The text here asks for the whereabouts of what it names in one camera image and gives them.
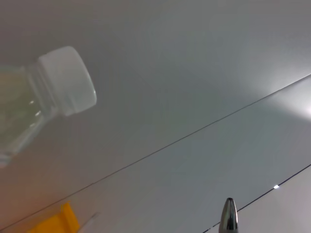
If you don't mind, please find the clear green-label water bottle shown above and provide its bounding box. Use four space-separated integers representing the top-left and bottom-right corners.
0 46 98 168

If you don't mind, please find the transparent plastic ruler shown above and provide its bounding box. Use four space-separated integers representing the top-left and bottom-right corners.
80 211 101 231

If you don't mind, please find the silver white pen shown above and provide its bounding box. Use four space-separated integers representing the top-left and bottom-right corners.
218 198 240 233

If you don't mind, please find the yellow plastic bin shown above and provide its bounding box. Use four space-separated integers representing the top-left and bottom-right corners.
26 202 81 233

